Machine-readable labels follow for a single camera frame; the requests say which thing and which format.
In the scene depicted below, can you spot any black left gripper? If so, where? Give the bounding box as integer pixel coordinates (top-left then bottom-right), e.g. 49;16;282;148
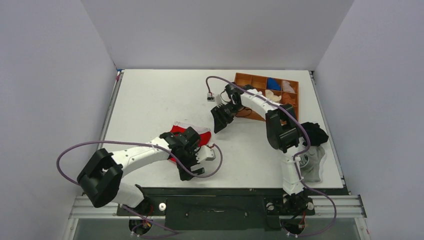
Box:
175;143;204;180

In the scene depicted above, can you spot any red underwear white trim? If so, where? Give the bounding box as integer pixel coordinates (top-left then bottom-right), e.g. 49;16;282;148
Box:
170;121;212;155

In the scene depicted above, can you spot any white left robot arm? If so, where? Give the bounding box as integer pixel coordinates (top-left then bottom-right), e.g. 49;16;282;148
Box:
77;127;216;215

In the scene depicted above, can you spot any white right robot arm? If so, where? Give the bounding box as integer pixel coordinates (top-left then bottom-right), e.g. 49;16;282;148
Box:
210;84;304;214

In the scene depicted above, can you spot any cream rolled underwear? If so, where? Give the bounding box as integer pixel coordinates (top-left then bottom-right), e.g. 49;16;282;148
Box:
265;89;282;103

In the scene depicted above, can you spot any blue rolled underwear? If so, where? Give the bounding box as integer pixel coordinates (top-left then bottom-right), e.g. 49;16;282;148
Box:
266;77;281;91

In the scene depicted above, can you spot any orange rolled underwear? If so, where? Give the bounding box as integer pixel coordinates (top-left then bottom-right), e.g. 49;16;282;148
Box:
281;92;297;106

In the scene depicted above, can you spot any black underwear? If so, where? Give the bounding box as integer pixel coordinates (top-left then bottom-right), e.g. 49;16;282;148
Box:
301;122;329;147

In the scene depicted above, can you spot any grey underwear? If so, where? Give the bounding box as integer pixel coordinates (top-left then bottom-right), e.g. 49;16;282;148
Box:
299;146;327;183

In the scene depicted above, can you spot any wooden compartment tray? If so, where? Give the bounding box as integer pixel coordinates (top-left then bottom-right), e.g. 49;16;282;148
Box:
234;72;299;118

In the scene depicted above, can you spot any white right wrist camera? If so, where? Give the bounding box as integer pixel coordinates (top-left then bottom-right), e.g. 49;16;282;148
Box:
206;92;225;107

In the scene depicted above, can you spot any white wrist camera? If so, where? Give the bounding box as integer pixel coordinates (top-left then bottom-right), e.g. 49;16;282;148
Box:
206;92;225;107
195;145;216;162

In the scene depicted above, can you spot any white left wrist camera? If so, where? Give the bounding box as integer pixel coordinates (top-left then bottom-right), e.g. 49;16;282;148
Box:
195;145;216;162

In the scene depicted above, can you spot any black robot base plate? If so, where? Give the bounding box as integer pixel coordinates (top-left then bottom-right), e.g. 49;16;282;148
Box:
109;187;348;236

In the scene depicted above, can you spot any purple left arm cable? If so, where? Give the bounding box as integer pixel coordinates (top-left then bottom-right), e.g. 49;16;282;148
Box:
55;140;224;186

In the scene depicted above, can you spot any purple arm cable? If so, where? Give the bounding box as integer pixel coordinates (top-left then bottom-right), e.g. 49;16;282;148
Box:
205;75;338;238
55;140;224;186

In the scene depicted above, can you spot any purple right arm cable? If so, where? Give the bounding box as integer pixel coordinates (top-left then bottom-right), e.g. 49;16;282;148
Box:
205;75;338;238

